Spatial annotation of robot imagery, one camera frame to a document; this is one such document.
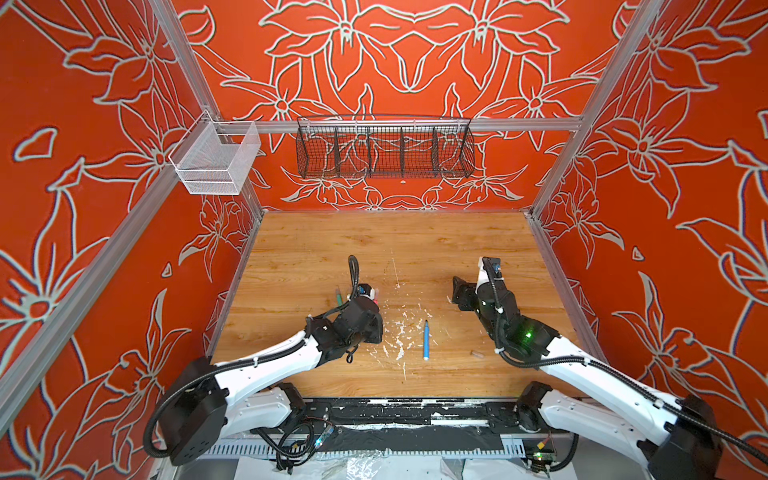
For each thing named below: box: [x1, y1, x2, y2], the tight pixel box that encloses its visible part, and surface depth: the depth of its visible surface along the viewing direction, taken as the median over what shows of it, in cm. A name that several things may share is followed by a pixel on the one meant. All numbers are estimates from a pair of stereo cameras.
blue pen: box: [423, 319, 429, 361], surface depth 87 cm
